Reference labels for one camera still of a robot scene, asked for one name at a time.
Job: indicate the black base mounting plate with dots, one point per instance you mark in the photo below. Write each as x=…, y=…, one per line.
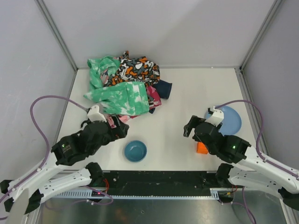
x=160, y=183

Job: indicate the green white tie-dye cloth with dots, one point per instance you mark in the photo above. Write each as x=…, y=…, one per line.
x=115, y=95

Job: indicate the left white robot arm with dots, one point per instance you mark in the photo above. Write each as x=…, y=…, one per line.
x=69, y=150

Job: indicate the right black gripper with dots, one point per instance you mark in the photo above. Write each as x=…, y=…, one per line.
x=191, y=125

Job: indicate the orange black patterned cloth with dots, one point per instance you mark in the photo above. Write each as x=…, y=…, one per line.
x=139, y=69

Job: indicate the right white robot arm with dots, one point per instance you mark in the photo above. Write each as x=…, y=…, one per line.
x=243, y=165

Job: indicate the teal ceramic bowl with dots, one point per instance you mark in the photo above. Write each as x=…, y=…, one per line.
x=135, y=151

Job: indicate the orange plastic cube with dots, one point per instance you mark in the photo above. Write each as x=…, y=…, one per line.
x=201, y=148

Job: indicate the light blue plate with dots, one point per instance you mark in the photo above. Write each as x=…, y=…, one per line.
x=226, y=118

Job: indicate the navy blue denim jeans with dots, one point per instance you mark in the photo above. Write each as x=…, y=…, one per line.
x=163, y=88

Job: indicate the pink patterned cloth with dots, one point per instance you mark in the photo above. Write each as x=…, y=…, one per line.
x=153, y=99

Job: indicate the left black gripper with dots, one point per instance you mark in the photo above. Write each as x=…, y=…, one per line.
x=119, y=129

